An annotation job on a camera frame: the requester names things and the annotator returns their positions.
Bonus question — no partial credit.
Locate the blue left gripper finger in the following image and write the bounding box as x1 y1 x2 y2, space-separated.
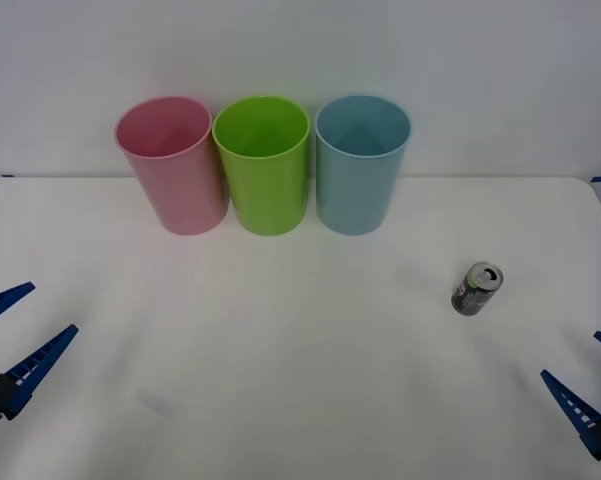
0 324 80 422
0 281 37 332

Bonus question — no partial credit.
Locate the dark grey drink can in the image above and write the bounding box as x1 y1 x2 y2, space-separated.
450 260 505 318

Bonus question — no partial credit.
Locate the pink plastic bin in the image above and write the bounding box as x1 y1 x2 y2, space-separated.
113 95 230 237

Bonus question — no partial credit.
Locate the green plastic bin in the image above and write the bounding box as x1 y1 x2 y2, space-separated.
211 95 312 237

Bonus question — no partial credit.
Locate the pale blue plastic bin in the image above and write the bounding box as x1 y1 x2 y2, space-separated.
314 94 413 237

